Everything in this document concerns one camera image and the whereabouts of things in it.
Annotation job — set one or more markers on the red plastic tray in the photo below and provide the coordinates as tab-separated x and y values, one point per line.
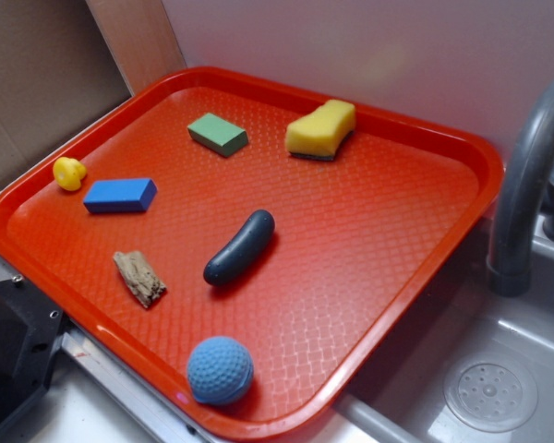
355	241

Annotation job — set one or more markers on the brown wood piece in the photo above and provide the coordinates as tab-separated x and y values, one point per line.
139	277

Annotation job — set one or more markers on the blue dimpled ball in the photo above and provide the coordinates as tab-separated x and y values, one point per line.
220	371

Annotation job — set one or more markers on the aluminium frame rail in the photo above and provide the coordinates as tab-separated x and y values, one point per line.
132	395

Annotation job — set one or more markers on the yellow plastic knob toy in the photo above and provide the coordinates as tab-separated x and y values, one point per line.
69	173

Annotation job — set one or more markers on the dark green plastic pickle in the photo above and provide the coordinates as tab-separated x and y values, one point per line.
242	251

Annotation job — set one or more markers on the brown cardboard panel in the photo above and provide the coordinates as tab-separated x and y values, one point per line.
57	76

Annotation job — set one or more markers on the grey toy sink basin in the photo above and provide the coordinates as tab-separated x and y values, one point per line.
464	364

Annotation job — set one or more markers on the grey toy faucet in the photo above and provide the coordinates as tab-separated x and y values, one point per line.
528	186

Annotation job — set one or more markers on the black metal bracket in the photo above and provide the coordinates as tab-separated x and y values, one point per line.
31	326

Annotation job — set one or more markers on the yellow sponge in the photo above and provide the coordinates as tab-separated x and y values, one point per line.
319	135

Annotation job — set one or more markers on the green rectangular block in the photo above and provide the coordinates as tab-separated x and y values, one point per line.
218	135

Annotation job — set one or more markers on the blue rectangular block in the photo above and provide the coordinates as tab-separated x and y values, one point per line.
120	195

